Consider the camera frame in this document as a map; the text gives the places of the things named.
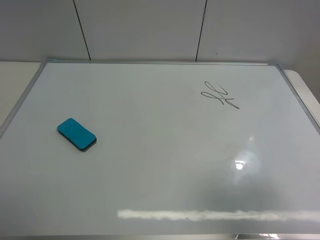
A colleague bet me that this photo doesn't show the teal whiteboard eraser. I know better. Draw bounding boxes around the teal whiteboard eraser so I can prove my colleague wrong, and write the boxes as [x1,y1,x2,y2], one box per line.
[57,118,97,152]

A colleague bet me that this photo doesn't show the black marker scribble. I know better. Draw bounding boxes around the black marker scribble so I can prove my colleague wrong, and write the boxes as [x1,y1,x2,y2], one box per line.
[200,81,240,110]

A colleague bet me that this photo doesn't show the white whiteboard with aluminium frame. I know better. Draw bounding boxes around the white whiteboard with aluminium frame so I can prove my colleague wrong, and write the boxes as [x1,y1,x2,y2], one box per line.
[0,60,320,239]

